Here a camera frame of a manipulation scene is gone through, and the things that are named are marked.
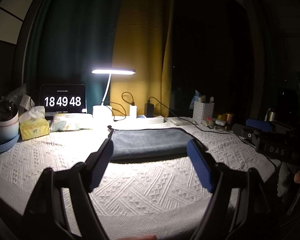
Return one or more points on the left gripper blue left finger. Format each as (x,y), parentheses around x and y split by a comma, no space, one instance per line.
(45,210)

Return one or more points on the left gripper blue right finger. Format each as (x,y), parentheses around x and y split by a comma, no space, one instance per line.
(236,201)

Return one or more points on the grey towel black trim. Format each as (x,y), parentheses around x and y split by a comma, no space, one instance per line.
(150,144)

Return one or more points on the yellow tin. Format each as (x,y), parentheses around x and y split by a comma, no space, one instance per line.
(227,117)

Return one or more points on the white earbuds case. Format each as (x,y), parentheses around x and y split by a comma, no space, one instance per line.
(220,122)

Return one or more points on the colourful small box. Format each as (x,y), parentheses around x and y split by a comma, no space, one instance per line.
(208,122)

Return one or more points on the white textured tablecloth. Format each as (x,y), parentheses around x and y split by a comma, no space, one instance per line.
(163,197)

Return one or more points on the white perforated basket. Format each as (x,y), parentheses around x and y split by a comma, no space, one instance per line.
(202,111)

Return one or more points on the white flat package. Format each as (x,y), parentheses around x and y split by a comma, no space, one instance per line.
(180,121)

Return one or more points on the blue white cup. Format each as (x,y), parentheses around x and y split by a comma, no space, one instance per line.
(9,125)

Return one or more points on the yellow tissue box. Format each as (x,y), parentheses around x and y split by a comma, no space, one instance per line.
(33,124)

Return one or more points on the face towel pack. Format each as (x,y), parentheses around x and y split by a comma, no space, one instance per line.
(71,122)

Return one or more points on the white power strip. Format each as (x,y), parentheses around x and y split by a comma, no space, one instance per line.
(141,119)

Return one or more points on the black charger adapter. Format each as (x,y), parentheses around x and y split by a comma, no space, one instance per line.
(149,110)

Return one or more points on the tablet clock display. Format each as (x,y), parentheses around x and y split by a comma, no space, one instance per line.
(63,98)

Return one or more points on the white desk lamp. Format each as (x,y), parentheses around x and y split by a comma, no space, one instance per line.
(104,112)

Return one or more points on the white charger adapter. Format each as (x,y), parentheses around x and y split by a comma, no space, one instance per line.
(133,111)

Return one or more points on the yellow curtain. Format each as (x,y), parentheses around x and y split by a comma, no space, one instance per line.
(143,43)

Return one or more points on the dark green curtain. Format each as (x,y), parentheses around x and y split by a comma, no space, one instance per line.
(67,41)

